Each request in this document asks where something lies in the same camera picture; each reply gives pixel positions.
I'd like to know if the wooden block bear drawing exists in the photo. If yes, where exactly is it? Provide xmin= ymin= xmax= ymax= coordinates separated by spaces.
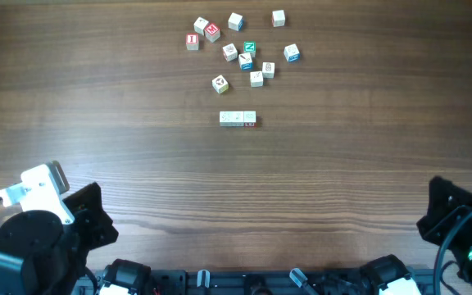
xmin=220 ymin=111 xmax=232 ymax=127

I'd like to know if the wooden block green side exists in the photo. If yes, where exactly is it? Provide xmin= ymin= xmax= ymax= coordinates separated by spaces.
xmin=230 ymin=111 xmax=244 ymax=127

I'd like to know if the blue H letter block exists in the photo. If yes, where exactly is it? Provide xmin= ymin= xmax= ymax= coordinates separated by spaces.
xmin=243 ymin=111 xmax=256 ymax=127

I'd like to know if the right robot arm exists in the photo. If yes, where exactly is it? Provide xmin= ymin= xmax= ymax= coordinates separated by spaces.
xmin=360 ymin=176 xmax=472 ymax=294

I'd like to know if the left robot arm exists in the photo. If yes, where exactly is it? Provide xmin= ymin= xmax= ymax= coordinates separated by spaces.
xmin=0 ymin=183 xmax=154 ymax=295

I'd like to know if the wooden block yellow W side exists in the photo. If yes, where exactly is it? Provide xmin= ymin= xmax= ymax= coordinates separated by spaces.
xmin=211 ymin=75 xmax=229 ymax=94

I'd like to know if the red I letter block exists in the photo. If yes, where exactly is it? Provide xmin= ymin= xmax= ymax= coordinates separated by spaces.
xmin=185 ymin=34 xmax=200 ymax=51

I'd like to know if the wooden block blue R side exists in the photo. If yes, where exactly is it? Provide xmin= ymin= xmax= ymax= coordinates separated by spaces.
xmin=284 ymin=43 xmax=300 ymax=62

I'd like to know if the wooden block yellow S side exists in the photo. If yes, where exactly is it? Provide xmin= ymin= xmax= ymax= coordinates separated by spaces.
xmin=250 ymin=71 xmax=264 ymax=87

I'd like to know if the wooden block red scribble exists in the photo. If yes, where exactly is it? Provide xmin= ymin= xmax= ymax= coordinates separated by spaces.
xmin=262 ymin=62 xmax=275 ymax=79

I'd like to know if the wooden block red drawing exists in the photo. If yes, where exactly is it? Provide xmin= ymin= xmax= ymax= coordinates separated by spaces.
xmin=222 ymin=43 xmax=238 ymax=61

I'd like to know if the wooden block blue L side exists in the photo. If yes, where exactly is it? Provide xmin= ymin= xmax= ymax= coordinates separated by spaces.
xmin=238 ymin=52 xmax=253 ymax=70

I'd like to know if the red M letter block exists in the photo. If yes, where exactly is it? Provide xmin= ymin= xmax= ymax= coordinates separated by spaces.
xmin=204 ymin=23 xmax=220 ymax=43

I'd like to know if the plain wooden block top left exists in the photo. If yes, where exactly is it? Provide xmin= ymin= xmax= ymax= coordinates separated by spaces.
xmin=193 ymin=17 xmax=210 ymax=35

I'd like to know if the green N letter block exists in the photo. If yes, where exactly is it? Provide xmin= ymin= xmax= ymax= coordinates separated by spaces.
xmin=243 ymin=41 xmax=256 ymax=58

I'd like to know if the wooden block far top right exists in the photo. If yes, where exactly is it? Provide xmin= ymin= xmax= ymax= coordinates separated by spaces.
xmin=272 ymin=10 xmax=286 ymax=27

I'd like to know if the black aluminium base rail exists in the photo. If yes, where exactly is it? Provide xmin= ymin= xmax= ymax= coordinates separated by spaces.
xmin=72 ymin=268 xmax=440 ymax=295

